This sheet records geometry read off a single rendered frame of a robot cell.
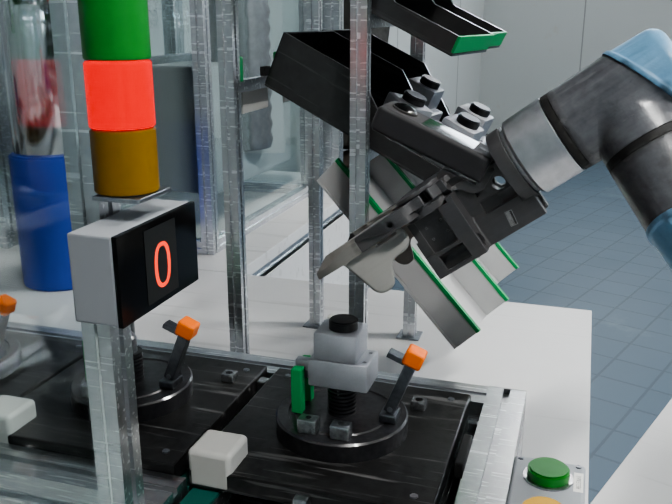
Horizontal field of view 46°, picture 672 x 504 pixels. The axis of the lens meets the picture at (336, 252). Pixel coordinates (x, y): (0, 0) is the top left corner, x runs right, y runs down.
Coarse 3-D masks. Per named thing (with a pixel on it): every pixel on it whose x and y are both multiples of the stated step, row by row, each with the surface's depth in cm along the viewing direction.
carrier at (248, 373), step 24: (144, 360) 96; (168, 360) 96; (192, 360) 100; (216, 360) 100; (144, 384) 89; (168, 384) 88; (192, 384) 92; (216, 384) 94; (240, 384) 94; (144, 408) 85; (168, 408) 87; (192, 408) 88; (216, 408) 88; (240, 408) 92; (144, 432) 83; (168, 432) 83; (192, 432) 83; (144, 456) 79; (168, 456) 79
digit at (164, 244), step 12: (156, 228) 61; (168, 228) 63; (144, 240) 60; (156, 240) 62; (168, 240) 63; (156, 252) 62; (168, 252) 64; (156, 264) 62; (168, 264) 64; (156, 276) 62; (168, 276) 64; (156, 288) 62; (168, 288) 64; (156, 300) 62
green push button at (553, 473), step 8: (528, 464) 77; (536, 464) 77; (544, 464) 77; (552, 464) 77; (560, 464) 77; (528, 472) 76; (536, 472) 76; (544, 472) 76; (552, 472) 76; (560, 472) 76; (568, 472) 76; (536, 480) 75; (544, 480) 75; (552, 480) 75; (560, 480) 75; (568, 480) 76
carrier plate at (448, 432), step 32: (288, 384) 94; (384, 384) 94; (256, 416) 86; (416, 416) 86; (448, 416) 86; (256, 448) 80; (416, 448) 80; (448, 448) 80; (256, 480) 75; (288, 480) 75; (320, 480) 75; (352, 480) 75; (384, 480) 75; (416, 480) 75
